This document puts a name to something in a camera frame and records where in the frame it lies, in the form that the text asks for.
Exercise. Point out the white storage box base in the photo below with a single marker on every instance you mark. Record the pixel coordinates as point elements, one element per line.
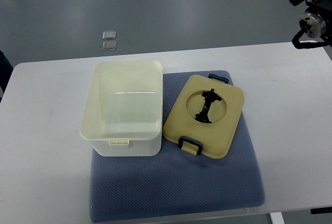
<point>123,110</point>

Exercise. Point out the upper floor marker plate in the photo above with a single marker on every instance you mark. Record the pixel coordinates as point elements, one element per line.
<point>109,35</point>

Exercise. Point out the white table leg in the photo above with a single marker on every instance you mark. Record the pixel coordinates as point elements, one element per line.
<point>277,218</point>

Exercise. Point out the blue-grey padded mat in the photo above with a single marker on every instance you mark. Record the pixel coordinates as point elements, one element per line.
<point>174,182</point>

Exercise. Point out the yellow box lid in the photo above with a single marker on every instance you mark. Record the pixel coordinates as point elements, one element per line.
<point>205,116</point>

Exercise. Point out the person in dark clothes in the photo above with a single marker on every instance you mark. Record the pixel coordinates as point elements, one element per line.
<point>6,71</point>

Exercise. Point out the black table foot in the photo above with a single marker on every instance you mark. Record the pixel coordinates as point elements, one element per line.
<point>325,210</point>

